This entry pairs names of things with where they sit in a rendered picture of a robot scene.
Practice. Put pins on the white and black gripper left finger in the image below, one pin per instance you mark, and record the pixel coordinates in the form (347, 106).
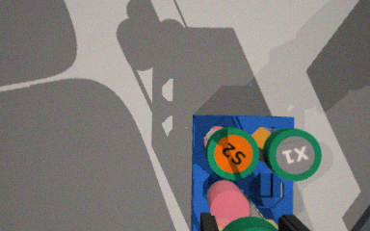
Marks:
(208, 222)

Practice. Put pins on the blue tube rack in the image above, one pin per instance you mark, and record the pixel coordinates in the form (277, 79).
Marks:
(264, 186)

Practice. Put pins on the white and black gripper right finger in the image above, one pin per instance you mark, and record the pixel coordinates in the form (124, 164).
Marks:
(290, 223)

